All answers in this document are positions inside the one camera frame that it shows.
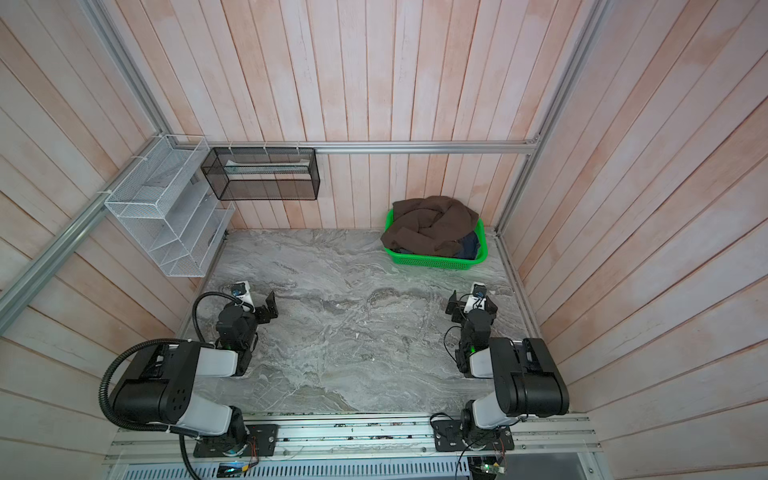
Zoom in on brown trousers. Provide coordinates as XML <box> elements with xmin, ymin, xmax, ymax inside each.
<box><xmin>381</xmin><ymin>196</ymin><xmax>479</xmax><ymax>250</ymax></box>

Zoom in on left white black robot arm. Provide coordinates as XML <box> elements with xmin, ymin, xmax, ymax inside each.
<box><xmin>98</xmin><ymin>283</ymin><xmax>279</xmax><ymax>460</ymax></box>

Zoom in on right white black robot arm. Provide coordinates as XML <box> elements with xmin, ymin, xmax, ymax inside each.
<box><xmin>430</xmin><ymin>283</ymin><xmax>570</xmax><ymax>452</ymax></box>

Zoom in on navy blue trousers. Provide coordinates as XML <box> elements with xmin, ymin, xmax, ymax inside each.
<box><xmin>392</xmin><ymin>232</ymin><xmax>480</xmax><ymax>260</ymax></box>

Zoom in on green plastic basket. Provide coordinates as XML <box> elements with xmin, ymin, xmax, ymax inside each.
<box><xmin>384</xmin><ymin>218</ymin><xmax>489</xmax><ymax>270</ymax></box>

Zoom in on green circuit board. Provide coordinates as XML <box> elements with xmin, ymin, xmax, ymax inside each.
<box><xmin>468</xmin><ymin>457</ymin><xmax>506</xmax><ymax>480</ymax></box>

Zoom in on left circuit board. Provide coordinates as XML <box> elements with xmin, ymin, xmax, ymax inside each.
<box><xmin>215</xmin><ymin>462</ymin><xmax>258</xmax><ymax>479</ymax></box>

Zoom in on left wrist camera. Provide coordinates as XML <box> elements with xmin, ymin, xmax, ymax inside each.
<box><xmin>230</xmin><ymin>281</ymin><xmax>253</xmax><ymax>304</ymax></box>

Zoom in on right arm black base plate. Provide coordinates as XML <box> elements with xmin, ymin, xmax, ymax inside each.
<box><xmin>429</xmin><ymin>415</ymin><xmax>515</xmax><ymax>452</ymax></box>

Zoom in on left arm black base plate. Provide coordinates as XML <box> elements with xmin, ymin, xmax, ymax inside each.
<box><xmin>193</xmin><ymin>423</ymin><xmax>279</xmax><ymax>458</ymax></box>

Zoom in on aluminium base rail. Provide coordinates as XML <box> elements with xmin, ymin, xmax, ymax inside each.
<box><xmin>104</xmin><ymin>413</ymin><xmax>602</xmax><ymax>465</ymax></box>

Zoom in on black wire mesh basket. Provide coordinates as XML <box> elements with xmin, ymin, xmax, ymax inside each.
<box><xmin>201</xmin><ymin>146</ymin><xmax>321</xmax><ymax>201</ymax></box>

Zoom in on white wire mesh shelf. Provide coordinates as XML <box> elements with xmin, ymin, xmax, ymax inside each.
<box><xmin>105</xmin><ymin>135</ymin><xmax>235</xmax><ymax>278</ymax></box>

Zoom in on black corrugated cable conduit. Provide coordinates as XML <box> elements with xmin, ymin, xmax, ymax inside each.
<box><xmin>98</xmin><ymin>337</ymin><xmax>193</xmax><ymax>433</ymax></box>

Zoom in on aluminium frame rail back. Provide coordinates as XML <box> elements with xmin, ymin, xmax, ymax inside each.
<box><xmin>172</xmin><ymin>135</ymin><xmax>538</xmax><ymax>155</ymax></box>

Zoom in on aluminium frame rail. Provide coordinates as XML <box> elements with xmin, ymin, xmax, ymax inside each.
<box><xmin>494</xmin><ymin>1</ymin><xmax>613</xmax><ymax>236</ymax></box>
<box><xmin>172</xmin><ymin>135</ymin><xmax>538</xmax><ymax>155</ymax></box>
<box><xmin>1</xmin><ymin>133</ymin><xmax>166</xmax><ymax>334</ymax></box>

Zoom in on aluminium frame rail left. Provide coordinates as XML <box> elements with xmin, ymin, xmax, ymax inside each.
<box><xmin>1</xmin><ymin>133</ymin><xmax>166</xmax><ymax>334</ymax></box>

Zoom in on aluminium frame rail right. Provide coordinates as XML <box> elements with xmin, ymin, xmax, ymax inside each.
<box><xmin>494</xmin><ymin>1</ymin><xmax>613</xmax><ymax>236</ymax></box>

